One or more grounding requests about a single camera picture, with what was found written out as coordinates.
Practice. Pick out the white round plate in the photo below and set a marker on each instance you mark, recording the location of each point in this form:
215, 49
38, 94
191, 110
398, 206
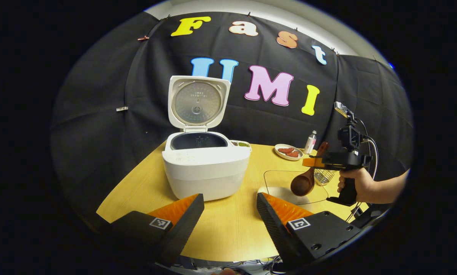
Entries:
280, 154

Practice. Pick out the brown wooden spoon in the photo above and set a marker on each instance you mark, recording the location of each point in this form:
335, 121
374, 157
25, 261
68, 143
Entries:
302, 185

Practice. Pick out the black backdrop cloth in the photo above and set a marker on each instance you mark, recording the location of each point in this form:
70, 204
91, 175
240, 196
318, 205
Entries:
98, 114

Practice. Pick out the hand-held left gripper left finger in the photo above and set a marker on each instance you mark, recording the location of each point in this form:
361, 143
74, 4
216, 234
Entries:
186, 233

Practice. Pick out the white rice cooker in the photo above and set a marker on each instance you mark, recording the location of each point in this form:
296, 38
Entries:
205, 172

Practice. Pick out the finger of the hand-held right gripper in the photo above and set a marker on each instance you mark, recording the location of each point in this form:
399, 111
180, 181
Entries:
316, 163

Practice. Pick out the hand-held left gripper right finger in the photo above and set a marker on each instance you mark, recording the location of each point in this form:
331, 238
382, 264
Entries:
278, 236

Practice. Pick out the red meat slice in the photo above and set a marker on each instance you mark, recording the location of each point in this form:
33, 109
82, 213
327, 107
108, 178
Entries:
293, 154
285, 150

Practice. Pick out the white clothespin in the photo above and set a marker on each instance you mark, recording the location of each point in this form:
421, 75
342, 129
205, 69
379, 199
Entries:
122, 109

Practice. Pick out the small pink label bottle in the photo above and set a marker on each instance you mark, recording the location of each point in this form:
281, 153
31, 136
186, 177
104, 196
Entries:
309, 145

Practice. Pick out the white divided bean dish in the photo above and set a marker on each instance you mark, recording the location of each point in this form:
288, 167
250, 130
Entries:
243, 144

